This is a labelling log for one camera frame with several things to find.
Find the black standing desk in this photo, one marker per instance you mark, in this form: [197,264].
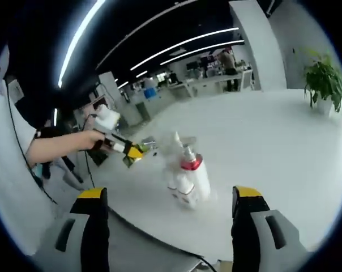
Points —
[89,170]

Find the long white office desk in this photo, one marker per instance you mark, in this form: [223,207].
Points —
[205,83]

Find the white skincare tube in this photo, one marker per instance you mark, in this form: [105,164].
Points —
[176,147]

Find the potted green plant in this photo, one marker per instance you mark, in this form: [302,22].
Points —
[324,79]

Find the person's left hand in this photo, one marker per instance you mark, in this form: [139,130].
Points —
[94,139]

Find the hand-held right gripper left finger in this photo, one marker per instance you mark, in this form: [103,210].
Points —
[83,235]

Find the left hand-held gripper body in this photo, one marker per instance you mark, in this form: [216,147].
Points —
[107,117]

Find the white office chair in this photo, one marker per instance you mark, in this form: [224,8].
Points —
[247,79]

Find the blue storage bin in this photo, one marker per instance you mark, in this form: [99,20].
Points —
[149,93]

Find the small white bottle red label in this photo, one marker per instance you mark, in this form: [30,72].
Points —
[185,195]

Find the green and silver foil packet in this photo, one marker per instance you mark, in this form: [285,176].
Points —
[127,163]

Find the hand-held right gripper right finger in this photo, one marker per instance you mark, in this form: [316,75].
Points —
[253,226]

